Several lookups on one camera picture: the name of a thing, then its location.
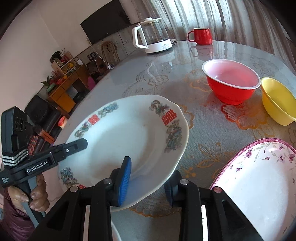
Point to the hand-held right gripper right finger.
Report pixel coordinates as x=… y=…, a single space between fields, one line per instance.
x=169 y=197

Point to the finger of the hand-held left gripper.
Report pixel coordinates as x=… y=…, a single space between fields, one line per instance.
x=71 y=146

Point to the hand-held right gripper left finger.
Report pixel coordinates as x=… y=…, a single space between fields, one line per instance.
x=123 y=183

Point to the white plate with red print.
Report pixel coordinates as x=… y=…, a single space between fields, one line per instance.
x=129 y=139

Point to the yellow bowl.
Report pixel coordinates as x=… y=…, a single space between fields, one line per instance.
x=277 y=104

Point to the person's left forearm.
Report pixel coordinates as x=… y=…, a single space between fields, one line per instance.
x=13 y=222

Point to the person's left hand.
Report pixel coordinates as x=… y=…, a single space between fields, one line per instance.
x=40 y=194

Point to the black leather seat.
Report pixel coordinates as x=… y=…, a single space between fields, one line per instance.
x=44 y=113

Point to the wooden cabinet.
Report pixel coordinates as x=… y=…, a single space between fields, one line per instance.
x=67 y=88

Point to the lace floral tablecloth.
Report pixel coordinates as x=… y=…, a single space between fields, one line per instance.
x=196 y=129

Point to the shelf with fruit decorations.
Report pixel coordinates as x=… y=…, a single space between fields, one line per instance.
x=63 y=63

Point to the pink-rimmed floral plate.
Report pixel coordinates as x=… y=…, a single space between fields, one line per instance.
x=254 y=185

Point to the white power strip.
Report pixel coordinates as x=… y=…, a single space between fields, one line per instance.
x=111 y=67

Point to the wooden chair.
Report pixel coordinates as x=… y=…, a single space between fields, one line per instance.
x=111 y=52

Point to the red bowl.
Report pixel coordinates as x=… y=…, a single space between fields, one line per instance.
x=231 y=90

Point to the black television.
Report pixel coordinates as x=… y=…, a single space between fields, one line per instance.
x=104 y=23

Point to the glass kettle with white base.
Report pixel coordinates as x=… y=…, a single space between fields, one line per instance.
x=157 y=44

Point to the red mug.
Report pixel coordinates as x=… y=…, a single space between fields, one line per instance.
x=203 y=37

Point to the grey sheer curtain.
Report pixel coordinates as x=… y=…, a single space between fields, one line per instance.
x=208 y=14

